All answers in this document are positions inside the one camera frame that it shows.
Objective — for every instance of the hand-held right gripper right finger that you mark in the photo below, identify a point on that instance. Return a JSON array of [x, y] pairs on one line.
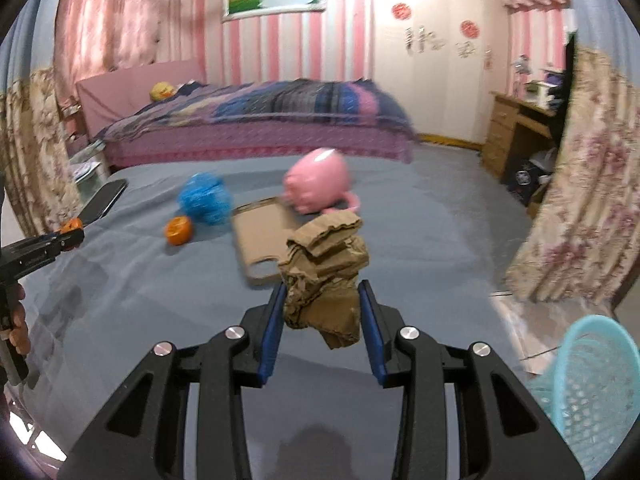
[[372, 340]]

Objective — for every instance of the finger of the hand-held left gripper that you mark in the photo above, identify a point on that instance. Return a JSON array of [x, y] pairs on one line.
[[52, 246]]

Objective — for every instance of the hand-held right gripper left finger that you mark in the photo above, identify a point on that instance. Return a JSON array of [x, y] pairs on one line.
[[270, 340]]

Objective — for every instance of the small orange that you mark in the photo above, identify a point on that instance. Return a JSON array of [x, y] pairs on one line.
[[72, 227], [178, 231]]

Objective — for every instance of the brown paper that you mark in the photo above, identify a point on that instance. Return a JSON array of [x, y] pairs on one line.
[[325, 270]]

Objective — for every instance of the turquoise plastic basket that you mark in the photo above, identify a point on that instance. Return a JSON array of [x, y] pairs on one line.
[[590, 390]]

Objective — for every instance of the person's left hand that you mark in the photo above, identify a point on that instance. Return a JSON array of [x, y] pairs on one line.
[[20, 325]]

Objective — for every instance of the black smartphone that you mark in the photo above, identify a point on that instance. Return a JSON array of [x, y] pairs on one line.
[[102, 201]]

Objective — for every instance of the floral curtain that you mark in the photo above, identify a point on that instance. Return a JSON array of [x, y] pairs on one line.
[[35, 160], [585, 185]]

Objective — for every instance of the bedside table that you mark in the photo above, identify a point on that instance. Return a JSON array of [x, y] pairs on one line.
[[87, 160]]

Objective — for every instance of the grey-blue bed cover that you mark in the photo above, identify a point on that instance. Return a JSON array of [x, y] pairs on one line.
[[425, 260]]

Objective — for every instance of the brown phone case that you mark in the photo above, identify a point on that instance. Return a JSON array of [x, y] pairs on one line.
[[260, 240]]

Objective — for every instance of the blue bath pouf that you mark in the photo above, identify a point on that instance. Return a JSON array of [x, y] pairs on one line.
[[205, 197]]

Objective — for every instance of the pink pig mug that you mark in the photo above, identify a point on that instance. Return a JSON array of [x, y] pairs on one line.
[[315, 175]]

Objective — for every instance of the yellow plush toy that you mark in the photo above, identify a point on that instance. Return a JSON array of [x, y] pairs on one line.
[[162, 91]]

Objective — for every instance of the purple bed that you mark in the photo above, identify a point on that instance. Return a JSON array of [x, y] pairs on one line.
[[250, 145]]

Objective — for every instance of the black box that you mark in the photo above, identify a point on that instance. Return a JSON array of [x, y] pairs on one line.
[[522, 180]]

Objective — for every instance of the pink curtain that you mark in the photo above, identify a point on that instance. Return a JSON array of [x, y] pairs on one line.
[[115, 20]]

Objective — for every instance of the plaid blanket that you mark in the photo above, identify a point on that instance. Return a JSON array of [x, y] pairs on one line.
[[300, 100]]

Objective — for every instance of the wooden desk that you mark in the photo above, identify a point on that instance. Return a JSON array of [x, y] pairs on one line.
[[500, 130]]

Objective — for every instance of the white wardrobe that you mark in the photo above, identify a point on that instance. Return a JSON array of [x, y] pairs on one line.
[[440, 90]]

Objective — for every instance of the desk lamp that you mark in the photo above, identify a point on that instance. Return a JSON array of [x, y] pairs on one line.
[[522, 67]]

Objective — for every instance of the black hanging garment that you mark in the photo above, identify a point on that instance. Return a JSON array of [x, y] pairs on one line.
[[569, 80]]

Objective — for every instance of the red paper decoration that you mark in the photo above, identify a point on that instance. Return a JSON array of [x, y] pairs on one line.
[[468, 28], [400, 10]]

